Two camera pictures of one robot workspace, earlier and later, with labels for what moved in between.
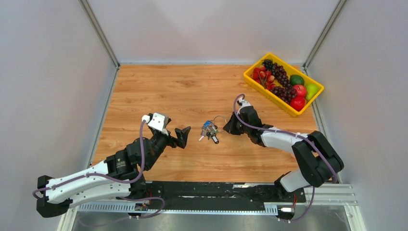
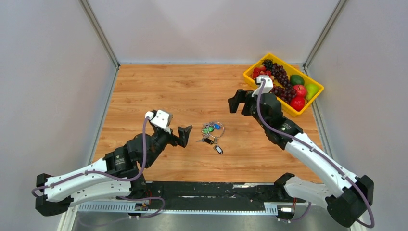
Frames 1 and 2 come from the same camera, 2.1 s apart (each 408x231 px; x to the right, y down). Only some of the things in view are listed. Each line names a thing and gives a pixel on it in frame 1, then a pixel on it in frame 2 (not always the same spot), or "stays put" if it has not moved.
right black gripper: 229,127 -> 240,97
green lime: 296,79 stays put
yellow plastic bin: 291,70 stays put
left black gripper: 182,134 stays put
